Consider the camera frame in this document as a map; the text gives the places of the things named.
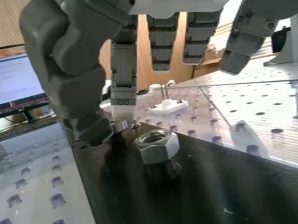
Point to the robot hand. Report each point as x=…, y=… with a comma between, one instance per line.
x=66, y=50

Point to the computer screen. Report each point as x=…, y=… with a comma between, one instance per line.
x=17, y=83

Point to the metal hex nut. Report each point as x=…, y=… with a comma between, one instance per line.
x=155, y=150

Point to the black plate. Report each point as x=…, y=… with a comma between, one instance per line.
x=199, y=193

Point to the small white square bracket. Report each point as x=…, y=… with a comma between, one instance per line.
x=167, y=107

